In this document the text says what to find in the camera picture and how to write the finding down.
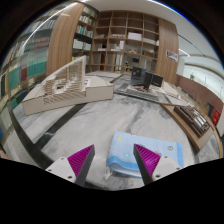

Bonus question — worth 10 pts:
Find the wooden bookshelf with books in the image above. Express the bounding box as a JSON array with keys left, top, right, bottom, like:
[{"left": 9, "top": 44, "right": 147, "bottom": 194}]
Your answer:
[{"left": 71, "top": 5, "right": 100, "bottom": 66}]

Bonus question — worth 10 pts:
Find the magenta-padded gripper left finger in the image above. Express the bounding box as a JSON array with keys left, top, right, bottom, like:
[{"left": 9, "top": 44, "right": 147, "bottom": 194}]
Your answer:
[{"left": 45, "top": 143, "right": 96, "bottom": 188}]

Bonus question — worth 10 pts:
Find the white architectural model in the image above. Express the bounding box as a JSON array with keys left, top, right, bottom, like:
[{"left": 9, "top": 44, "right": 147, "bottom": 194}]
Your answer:
[{"left": 21, "top": 55, "right": 115, "bottom": 116}]

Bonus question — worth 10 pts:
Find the red bin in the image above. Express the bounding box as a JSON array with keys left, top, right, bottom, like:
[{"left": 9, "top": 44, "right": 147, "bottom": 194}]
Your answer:
[{"left": 211, "top": 109, "right": 222, "bottom": 126}]

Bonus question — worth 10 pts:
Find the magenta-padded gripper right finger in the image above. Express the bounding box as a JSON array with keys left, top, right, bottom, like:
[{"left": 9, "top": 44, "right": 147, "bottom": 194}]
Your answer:
[{"left": 132, "top": 143, "right": 183, "bottom": 186}]

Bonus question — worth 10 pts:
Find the black model on grey base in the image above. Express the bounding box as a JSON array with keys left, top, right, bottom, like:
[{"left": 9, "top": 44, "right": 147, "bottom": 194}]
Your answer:
[{"left": 114, "top": 65, "right": 165, "bottom": 103}]

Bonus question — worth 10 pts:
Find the black bin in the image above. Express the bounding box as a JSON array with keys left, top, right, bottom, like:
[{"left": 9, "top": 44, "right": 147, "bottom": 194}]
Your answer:
[{"left": 206, "top": 102, "right": 215, "bottom": 118}]

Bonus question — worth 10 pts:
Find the small white building model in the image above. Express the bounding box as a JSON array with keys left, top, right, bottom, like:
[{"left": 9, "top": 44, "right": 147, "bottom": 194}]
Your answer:
[{"left": 161, "top": 81, "right": 181, "bottom": 100}]

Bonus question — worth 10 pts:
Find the glass-fronted bookshelf with teal books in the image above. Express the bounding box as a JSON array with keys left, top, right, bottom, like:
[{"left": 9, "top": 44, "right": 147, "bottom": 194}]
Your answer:
[{"left": 0, "top": 19, "right": 52, "bottom": 112}]

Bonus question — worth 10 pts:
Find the framed wall sign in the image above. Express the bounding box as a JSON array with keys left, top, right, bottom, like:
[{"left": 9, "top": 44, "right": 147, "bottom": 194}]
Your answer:
[{"left": 165, "top": 49, "right": 180, "bottom": 63}]

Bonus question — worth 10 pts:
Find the light blue patterned towel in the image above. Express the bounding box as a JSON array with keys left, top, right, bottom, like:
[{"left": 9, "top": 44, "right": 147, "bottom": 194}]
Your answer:
[{"left": 105, "top": 130, "right": 185, "bottom": 180}]

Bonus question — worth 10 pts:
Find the brown model on wooden board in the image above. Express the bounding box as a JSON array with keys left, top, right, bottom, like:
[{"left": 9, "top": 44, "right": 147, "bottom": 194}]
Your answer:
[{"left": 159, "top": 102, "right": 215, "bottom": 154}]

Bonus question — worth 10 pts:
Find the wooden cubby shelf unit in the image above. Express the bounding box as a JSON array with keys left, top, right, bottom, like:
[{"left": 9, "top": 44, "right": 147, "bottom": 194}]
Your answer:
[{"left": 89, "top": 9, "right": 161, "bottom": 75}]

